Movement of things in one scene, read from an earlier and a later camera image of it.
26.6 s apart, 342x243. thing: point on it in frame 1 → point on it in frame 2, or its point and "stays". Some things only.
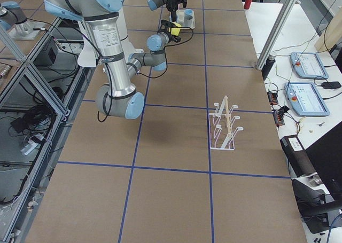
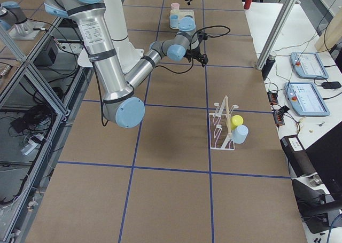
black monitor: x=326 y=156 stays
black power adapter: x=331 y=85 stays
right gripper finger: x=176 y=38 → x=204 y=60
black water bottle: x=267 y=66 stays
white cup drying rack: x=222 y=132 stays
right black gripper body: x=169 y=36 → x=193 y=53
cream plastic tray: x=185 y=18 stays
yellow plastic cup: x=175 y=31 → x=235 y=120
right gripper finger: x=173 y=25 → x=189 y=57
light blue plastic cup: x=188 y=12 → x=240 y=133
